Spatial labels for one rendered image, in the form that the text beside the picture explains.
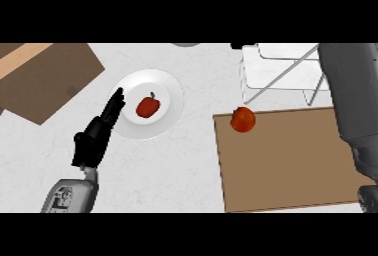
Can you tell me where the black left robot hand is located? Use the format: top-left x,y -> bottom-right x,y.
69,86 -> 128,170

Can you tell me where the brown flat tray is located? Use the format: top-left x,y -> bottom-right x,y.
211,105 -> 378,214

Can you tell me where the red bell pepper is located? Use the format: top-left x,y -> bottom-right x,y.
134,91 -> 162,119

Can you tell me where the white round plate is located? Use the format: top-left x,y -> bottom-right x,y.
111,68 -> 186,141

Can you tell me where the brown wooden board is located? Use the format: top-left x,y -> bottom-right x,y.
0,42 -> 106,127

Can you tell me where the red-orange round fruit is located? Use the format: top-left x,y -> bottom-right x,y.
229,105 -> 258,134

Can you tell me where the grey round object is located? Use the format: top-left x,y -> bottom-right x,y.
170,42 -> 204,48

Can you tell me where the white wire tiered shelf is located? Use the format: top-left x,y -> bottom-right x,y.
238,42 -> 332,107

